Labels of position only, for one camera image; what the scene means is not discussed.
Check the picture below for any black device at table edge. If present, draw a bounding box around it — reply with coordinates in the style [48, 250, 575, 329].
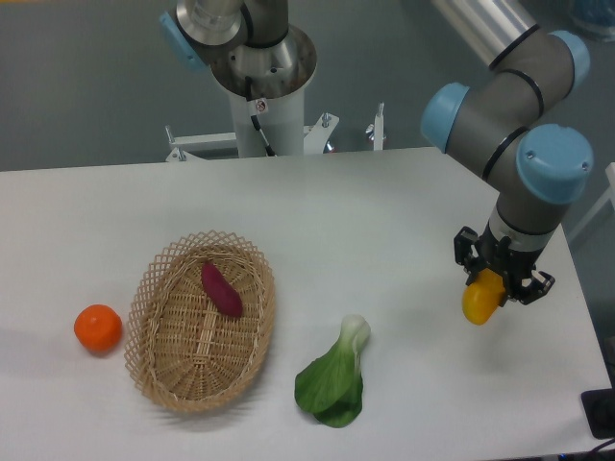
[580, 388, 614, 439]

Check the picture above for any woven wicker basket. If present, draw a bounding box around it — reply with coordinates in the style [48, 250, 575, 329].
[124, 230, 276, 412]

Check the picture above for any green bok choy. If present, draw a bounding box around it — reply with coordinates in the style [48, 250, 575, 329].
[294, 314, 371, 428]

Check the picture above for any purple sweet potato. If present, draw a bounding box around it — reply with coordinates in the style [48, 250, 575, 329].
[201, 262, 243, 318]

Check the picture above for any yellow mango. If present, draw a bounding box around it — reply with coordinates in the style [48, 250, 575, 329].
[462, 269, 505, 326]

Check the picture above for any blue object top right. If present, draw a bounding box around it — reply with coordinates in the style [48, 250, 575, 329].
[569, 0, 614, 41]

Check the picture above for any orange tangerine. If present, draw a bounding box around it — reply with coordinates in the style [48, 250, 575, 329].
[73, 304, 123, 354]

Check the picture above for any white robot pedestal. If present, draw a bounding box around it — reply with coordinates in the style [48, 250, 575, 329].
[164, 26, 388, 163]

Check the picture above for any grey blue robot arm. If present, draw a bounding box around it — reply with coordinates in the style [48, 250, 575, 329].
[160, 1, 593, 308]

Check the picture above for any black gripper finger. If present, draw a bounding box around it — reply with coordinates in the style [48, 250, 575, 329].
[454, 227, 482, 284]
[499, 270, 555, 306]

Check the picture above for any black cable on pedestal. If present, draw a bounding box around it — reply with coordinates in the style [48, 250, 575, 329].
[243, 75, 279, 158]

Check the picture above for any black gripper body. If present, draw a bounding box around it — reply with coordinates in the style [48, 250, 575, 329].
[471, 225, 541, 285]

